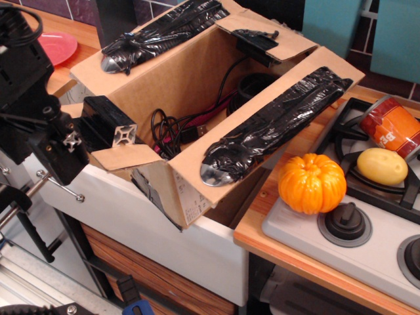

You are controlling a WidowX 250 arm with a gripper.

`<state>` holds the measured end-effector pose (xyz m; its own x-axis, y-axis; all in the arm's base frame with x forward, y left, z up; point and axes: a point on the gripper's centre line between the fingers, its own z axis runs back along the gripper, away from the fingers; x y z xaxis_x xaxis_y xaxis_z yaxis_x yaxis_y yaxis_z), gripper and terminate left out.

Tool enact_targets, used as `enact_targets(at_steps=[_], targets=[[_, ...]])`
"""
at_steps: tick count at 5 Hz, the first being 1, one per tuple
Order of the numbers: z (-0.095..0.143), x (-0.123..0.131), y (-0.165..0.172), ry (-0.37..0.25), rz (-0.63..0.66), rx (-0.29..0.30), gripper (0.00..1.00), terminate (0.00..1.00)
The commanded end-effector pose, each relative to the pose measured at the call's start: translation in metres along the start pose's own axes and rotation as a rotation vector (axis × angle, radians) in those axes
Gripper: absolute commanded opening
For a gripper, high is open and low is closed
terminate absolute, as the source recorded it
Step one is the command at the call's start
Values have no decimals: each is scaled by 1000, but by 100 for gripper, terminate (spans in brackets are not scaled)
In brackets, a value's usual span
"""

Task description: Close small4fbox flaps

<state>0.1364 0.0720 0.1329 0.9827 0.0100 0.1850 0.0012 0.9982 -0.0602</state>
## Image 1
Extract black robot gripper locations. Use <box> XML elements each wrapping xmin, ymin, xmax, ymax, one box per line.
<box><xmin>1</xmin><ymin>41</ymin><xmax>89</xmax><ymax>186</ymax></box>

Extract black stove knob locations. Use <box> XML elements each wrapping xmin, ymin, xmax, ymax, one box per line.
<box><xmin>317</xmin><ymin>202</ymin><xmax>373</xmax><ymax>248</ymax></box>
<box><xmin>397</xmin><ymin>234</ymin><xmax>419</xmax><ymax>289</ymax></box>

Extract pink cable in box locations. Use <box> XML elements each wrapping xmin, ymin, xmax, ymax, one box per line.
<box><xmin>154</xmin><ymin>91</ymin><xmax>239</xmax><ymax>155</ymax></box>

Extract yellow toy potato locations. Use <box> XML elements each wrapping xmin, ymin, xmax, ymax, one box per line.
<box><xmin>357</xmin><ymin>148</ymin><xmax>408</xmax><ymax>186</ymax></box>

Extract black usb cable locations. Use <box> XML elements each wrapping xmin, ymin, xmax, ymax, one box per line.
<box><xmin>150</xmin><ymin>55</ymin><xmax>250</xmax><ymax>161</ymax></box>

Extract blue black clamp handle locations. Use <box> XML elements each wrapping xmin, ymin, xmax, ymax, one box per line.
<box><xmin>116</xmin><ymin>275</ymin><xmax>155</xmax><ymax>315</ymax></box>

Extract red plastic plate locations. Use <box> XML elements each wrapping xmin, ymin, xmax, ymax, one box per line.
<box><xmin>38</xmin><ymin>32</ymin><xmax>78</xmax><ymax>66</ymax></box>

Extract white toy sink cabinet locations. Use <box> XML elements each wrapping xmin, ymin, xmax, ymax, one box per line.
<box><xmin>41</xmin><ymin>144</ymin><xmax>248</xmax><ymax>306</ymax></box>

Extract brown cardboard box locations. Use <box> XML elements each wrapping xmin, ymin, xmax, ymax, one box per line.
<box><xmin>70</xmin><ymin>1</ymin><xmax>364</xmax><ymax>230</ymax></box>

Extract red orange toy can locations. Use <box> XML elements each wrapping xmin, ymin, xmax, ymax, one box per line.
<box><xmin>358</xmin><ymin>95</ymin><xmax>419</xmax><ymax>161</ymax></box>

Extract black metal clamp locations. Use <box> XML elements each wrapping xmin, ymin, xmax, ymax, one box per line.
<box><xmin>1</xmin><ymin>170</ymin><xmax>85</xmax><ymax>263</ymax></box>

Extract grey toy stove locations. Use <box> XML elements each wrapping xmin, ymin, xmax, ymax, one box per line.
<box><xmin>262</xmin><ymin>98</ymin><xmax>419</xmax><ymax>308</ymax></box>

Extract orange toy pumpkin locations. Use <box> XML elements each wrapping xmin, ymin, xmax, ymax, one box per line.
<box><xmin>278</xmin><ymin>153</ymin><xmax>347</xmax><ymax>215</ymax></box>

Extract black round cup in box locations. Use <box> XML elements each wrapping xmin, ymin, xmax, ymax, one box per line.
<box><xmin>226</xmin><ymin>73</ymin><xmax>279</xmax><ymax>116</ymax></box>

